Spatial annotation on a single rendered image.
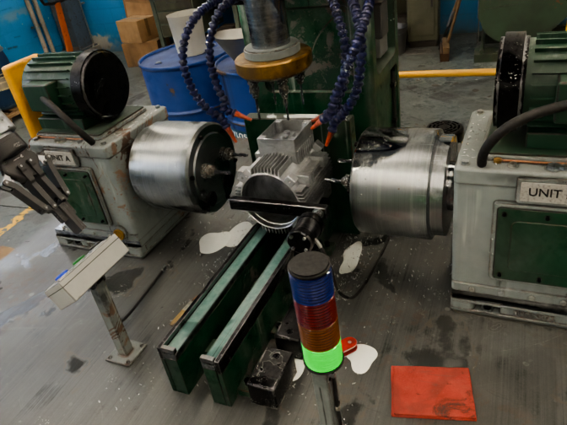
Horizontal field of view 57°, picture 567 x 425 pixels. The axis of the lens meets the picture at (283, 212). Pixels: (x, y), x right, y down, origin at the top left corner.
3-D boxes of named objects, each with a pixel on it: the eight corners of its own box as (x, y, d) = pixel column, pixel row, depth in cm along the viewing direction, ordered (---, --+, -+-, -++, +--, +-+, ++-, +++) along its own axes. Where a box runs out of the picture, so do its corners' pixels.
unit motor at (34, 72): (87, 169, 178) (38, 44, 156) (165, 175, 165) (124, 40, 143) (29, 209, 159) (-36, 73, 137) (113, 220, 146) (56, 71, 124)
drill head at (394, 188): (351, 195, 144) (342, 109, 131) (513, 208, 127) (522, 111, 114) (320, 248, 125) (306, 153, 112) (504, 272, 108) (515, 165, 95)
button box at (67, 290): (115, 260, 118) (98, 242, 117) (130, 250, 114) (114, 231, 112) (60, 310, 105) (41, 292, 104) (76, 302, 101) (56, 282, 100)
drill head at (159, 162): (156, 178, 171) (133, 105, 158) (255, 186, 156) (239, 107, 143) (106, 219, 153) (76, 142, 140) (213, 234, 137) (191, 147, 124)
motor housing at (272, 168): (274, 191, 151) (263, 131, 141) (337, 196, 143) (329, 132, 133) (242, 230, 136) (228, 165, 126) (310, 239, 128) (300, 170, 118)
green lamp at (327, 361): (312, 341, 85) (309, 320, 82) (348, 348, 82) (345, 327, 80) (299, 368, 80) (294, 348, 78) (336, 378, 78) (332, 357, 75)
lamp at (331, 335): (309, 320, 82) (305, 298, 80) (345, 327, 80) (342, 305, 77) (294, 348, 78) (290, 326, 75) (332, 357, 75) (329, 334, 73)
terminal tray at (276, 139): (279, 143, 141) (275, 119, 137) (315, 145, 137) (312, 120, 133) (260, 164, 132) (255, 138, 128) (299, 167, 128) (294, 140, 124)
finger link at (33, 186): (22, 161, 105) (16, 164, 104) (60, 204, 108) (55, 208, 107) (14, 169, 108) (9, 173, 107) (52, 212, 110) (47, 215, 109)
